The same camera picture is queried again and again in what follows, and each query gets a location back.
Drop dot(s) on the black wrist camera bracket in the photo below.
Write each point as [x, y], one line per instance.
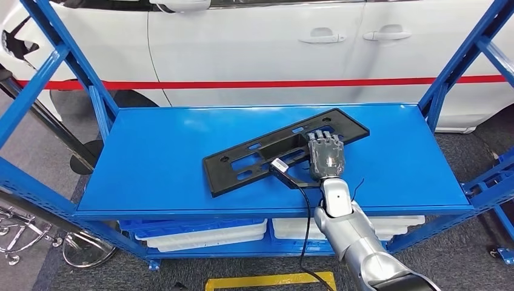
[295, 182]

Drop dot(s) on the yellow floor tape square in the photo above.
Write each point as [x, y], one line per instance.
[261, 281]

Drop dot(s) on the black plastic plate part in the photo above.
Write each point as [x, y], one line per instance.
[355, 127]

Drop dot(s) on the blue metal shelf rack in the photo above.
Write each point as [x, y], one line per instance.
[160, 160]

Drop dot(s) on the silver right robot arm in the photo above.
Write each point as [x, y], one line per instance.
[353, 241]

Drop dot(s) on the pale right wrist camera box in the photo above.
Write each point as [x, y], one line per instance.
[280, 165]

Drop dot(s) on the white car with red stripe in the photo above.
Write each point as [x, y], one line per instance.
[261, 48]

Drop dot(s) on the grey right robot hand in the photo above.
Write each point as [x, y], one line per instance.
[327, 156]

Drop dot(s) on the white plastic bin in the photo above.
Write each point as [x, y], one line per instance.
[208, 248]
[208, 240]
[293, 227]
[297, 237]

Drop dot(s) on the blue metal rack with casters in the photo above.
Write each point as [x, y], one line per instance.
[506, 255]

